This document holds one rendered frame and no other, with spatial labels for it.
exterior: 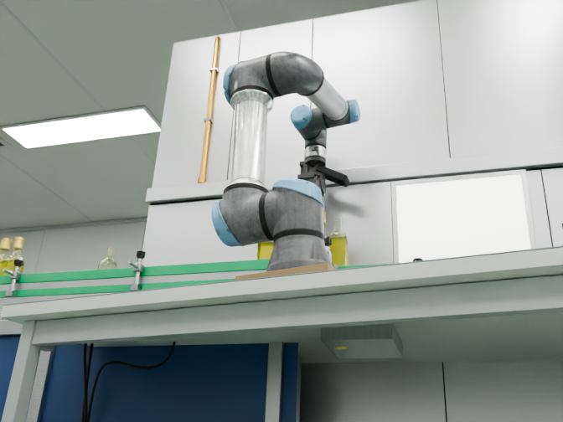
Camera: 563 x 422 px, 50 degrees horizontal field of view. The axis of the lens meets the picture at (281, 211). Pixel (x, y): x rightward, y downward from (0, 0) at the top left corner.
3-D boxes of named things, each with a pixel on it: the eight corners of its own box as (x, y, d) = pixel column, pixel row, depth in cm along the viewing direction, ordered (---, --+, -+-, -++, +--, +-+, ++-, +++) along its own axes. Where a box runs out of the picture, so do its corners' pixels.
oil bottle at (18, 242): (13, 313, 218) (31, 240, 230) (3, 308, 213) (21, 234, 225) (1, 313, 219) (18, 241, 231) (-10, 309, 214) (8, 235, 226)
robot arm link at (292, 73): (307, 34, 154) (359, 96, 199) (268, 45, 158) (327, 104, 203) (312, 76, 152) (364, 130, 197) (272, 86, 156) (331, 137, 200)
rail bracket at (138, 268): (142, 293, 187) (148, 253, 192) (131, 285, 180) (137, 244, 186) (131, 294, 188) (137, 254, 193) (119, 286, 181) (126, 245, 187)
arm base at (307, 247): (328, 267, 126) (326, 223, 130) (258, 272, 129) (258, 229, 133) (338, 285, 140) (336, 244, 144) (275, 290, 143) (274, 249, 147)
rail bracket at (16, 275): (18, 299, 199) (27, 261, 205) (2, 292, 193) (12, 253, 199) (7, 300, 200) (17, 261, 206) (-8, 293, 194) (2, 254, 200)
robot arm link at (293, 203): (314, 224, 131) (312, 168, 136) (258, 234, 136) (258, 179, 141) (332, 241, 141) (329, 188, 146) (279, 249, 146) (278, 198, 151)
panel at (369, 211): (539, 272, 184) (524, 173, 198) (539, 269, 181) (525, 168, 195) (257, 285, 208) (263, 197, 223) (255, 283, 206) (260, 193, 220)
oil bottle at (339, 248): (348, 299, 184) (348, 234, 193) (345, 294, 179) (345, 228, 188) (330, 300, 186) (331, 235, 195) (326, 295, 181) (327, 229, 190)
